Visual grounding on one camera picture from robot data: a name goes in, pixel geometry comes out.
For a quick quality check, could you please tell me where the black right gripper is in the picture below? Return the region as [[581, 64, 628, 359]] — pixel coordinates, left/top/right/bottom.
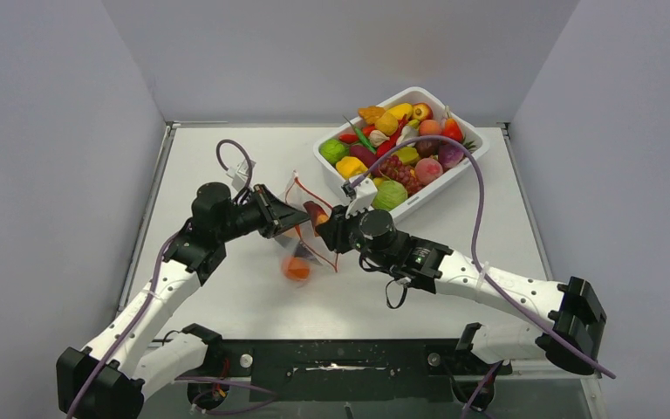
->
[[319, 199, 394, 271]]

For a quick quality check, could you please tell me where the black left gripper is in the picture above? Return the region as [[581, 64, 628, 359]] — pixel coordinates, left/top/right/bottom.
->
[[217, 183, 311, 243]]

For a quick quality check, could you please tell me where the clear zip bag orange zipper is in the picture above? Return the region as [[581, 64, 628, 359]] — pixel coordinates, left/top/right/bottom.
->
[[276, 171, 339, 284]]

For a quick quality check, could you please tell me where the orange fruit toy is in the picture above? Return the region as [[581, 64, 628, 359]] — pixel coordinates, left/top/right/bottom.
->
[[281, 256, 311, 282]]

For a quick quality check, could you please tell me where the yellow bell pepper toy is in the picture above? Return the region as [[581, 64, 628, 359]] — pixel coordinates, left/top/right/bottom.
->
[[335, 156, 368, 180]]

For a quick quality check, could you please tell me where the large pink peach toy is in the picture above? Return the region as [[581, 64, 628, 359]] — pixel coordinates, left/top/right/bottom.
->
[[414, 157, 444, 185]]

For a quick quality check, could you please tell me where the purple onion toy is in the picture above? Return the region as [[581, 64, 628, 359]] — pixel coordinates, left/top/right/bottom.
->
[[438, 142, 465, 171]]

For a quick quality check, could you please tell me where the purple sweet potato toy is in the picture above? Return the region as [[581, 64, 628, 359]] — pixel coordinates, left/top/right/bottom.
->
[[349, 144, 378, 168]]

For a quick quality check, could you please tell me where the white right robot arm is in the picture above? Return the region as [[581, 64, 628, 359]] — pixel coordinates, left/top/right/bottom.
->
[[315, 206, 612, 376]]

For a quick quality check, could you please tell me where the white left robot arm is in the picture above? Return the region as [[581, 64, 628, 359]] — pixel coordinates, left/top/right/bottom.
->
[[56, 182, 310, 418]]

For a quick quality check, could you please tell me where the green cabbage toy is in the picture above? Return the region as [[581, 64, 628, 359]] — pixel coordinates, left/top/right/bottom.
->
[[372, 180, 408, 211], [318, 138, 349, 166]]

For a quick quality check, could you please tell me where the red grapes toy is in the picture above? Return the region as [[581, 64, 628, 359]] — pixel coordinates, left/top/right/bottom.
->
[[379, 155, 423, 196]]

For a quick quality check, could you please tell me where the red chili pepper toy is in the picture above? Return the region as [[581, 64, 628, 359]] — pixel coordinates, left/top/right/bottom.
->
[[376, 117, 408, 158]]

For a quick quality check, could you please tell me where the green chili pepper toy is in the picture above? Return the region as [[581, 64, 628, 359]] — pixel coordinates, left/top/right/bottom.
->
[[344, 116, 376, 153]]

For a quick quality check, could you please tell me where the white garlic toy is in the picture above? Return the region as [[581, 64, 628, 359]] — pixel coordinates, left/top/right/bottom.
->
[[368, 129, 390, 148]]

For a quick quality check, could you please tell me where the yellow green starfruit toy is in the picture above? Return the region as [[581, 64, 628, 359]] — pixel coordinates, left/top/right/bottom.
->
[[393, 147, 421, 165]]

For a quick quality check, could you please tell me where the yellow lemon toy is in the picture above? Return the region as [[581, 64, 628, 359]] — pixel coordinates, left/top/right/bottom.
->
[[374, 112, 400, 136]]

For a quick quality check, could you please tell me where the white mushroom toy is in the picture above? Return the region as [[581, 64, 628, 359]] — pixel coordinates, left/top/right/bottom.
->
[[396, 125, 419, 146]]

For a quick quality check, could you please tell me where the fried chicken toy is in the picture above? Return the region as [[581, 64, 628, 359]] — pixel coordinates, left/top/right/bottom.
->
[[358, 106, 386, 125]]

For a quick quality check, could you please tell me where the dark purple passionfruit toy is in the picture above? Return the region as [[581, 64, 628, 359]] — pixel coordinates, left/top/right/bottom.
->
[[414, 139, 441, 158]]

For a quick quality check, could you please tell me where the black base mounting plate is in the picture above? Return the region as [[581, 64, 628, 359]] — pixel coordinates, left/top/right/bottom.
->
[[191, 339, 490, 402]]

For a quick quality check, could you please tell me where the yellow mango toy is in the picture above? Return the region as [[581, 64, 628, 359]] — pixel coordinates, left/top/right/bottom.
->
[[386, 102, 414, 120]]

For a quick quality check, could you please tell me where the red apple toy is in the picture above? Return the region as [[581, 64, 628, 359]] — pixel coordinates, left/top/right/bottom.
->
[[412, 102, 433, 122]]

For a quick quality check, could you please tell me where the red orange pepper toy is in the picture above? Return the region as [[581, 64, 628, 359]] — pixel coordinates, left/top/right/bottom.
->
[[441, 118, 465, 143]]

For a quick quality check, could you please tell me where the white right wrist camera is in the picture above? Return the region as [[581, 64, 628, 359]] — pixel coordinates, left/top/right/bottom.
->
[[342, 175, 378, 218]]

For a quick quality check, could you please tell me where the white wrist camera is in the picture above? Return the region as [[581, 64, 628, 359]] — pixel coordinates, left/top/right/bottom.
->
[[342, 175, 378, 218], [226, 161, 256, 192]]

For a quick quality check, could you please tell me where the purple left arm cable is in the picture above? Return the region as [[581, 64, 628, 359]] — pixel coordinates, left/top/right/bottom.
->
[[64, 139, 256, 419]]

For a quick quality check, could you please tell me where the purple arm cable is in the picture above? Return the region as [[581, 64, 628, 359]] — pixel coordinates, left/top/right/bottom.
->
[[343, 135, 617, 381], [64, 139, 256, 419]]

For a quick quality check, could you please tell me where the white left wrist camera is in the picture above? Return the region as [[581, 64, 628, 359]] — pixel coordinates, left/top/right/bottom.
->
[[226, 161, 256, 192]]

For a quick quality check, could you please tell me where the aluminium table frame rail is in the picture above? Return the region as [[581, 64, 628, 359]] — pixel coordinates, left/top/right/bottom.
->
[[117, 121, 178, 313]]

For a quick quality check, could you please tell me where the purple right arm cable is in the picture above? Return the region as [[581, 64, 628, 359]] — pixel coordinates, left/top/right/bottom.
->
[[343, 135, 617, 381]]

